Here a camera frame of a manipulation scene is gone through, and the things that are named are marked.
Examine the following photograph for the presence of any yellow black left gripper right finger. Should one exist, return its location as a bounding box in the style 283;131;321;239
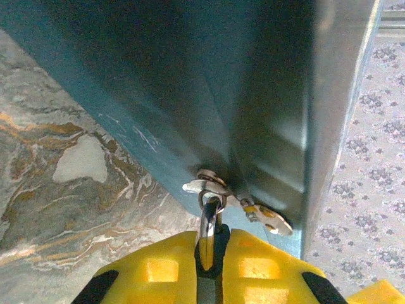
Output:
221;226;349;304

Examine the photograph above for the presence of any silver key with ring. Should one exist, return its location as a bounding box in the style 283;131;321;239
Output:
182;168;294;237

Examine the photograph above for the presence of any aluminium frame post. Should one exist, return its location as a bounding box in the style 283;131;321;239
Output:
378;8;405;36

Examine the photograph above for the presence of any starry night print tin box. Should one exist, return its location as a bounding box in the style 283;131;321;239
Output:
0;0;385;262

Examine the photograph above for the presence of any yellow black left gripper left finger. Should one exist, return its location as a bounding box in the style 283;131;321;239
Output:
71;230;199;304

